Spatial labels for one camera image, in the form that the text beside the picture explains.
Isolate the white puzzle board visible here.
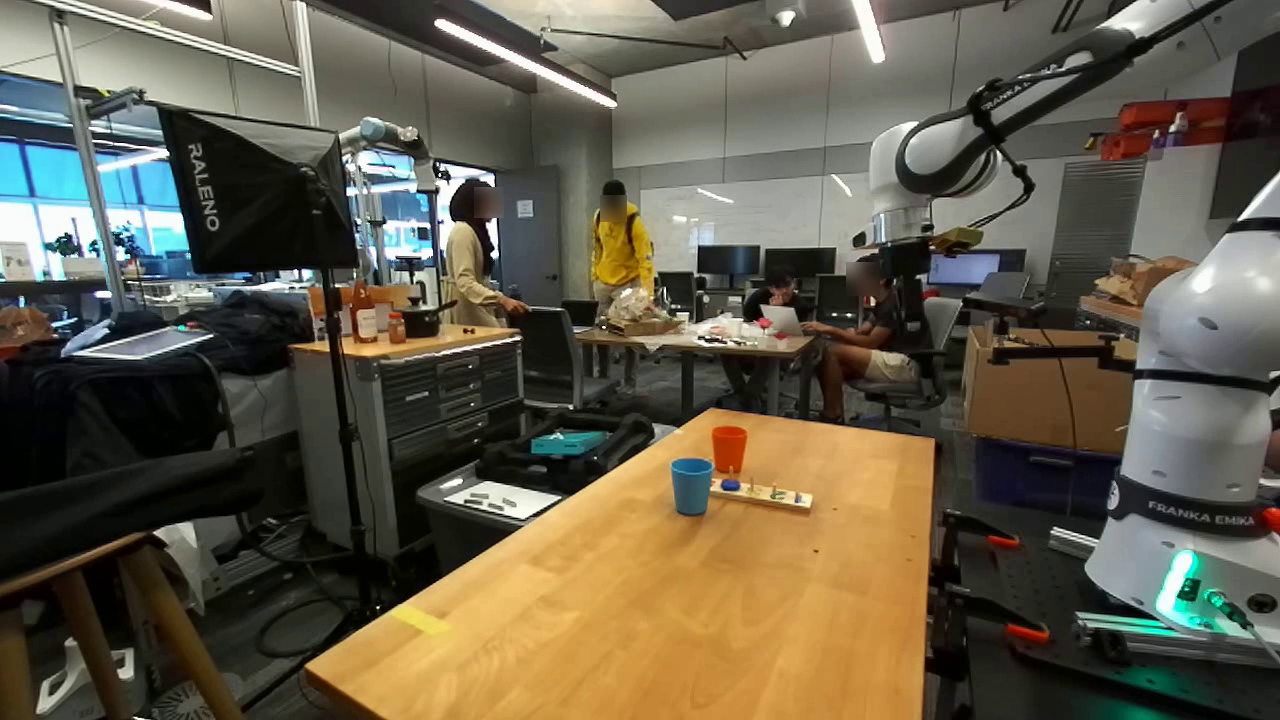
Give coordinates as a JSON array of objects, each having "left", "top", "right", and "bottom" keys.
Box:
[{"left": 714, "top": 476, "right": 818, "bottom": 514}]

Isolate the orange plastic cup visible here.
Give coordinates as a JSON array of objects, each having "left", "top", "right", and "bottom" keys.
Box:
[{"left": 714, "top": 425, "right": 750, "bottom": 476}]

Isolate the black softbox light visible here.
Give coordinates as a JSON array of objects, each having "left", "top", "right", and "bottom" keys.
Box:
[{"left": 158, "top": 105, "right": 357, "bottom": 271}]

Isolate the wooden stool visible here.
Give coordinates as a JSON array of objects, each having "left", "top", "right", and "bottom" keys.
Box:
[{"left": 0, "top": 533, "right": 245, "bottom": 720}]

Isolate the blue plastic bin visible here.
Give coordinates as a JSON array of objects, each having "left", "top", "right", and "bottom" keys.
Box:
[{"left": 975, "top": 440, "right": 1115, "bottom": 516}]

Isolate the wooden background table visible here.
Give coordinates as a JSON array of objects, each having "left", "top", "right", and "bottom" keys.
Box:
[{"left": 578, "top": 329, "right": 810, "bottom": 413}]

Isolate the grey tool cabinet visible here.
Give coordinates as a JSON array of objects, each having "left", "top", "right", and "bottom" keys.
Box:
[{"left": 288, "top": 329, "right": 525, "bottom": 562}]

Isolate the person in beige top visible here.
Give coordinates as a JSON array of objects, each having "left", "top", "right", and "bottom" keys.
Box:
[{"left": 446, "top": 178, "right": 527, "bottom": 329}]

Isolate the blue plastic cup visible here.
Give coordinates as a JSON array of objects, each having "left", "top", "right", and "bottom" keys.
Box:
[{"left": 672, "top": 458, "right": 714, "bottom": 516}]

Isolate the seated person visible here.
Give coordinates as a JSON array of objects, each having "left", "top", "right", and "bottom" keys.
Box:
[{"left": 805, "top": 255, "right": 918, "bottom": 425}]

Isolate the black office chair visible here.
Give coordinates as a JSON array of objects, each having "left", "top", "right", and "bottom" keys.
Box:
[{"left": 515, "top": 309, "right": 580, "bottom": 409}]

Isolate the black bag with teal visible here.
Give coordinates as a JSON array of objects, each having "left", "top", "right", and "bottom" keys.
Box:
[{"left": 475, "top": 413, "right": 656, "bottom": 498}]

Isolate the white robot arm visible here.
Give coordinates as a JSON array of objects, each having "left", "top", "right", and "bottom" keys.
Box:
[{"left": 868, "top": 0, "right": 1280, "bottom": 643}]

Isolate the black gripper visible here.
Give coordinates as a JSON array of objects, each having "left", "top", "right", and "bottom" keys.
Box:
[{"left": 851, "top": 234, "right": 946, "bottom": 280}]

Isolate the person in yellow jacket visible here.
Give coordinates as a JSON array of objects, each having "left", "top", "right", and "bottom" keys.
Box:
[{"left": 589, "top": 179, "right": 656, "bottom": 309}]

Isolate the cardboard box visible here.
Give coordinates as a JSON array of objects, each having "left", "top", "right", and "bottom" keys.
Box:
[{"left": 961, "top": 325, "right": 1131, "bottom": 458}]

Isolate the grey storage case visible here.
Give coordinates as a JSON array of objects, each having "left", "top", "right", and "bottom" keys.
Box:
[{"left": 418, "top": 466, "right": 560, "bottom": 573}]

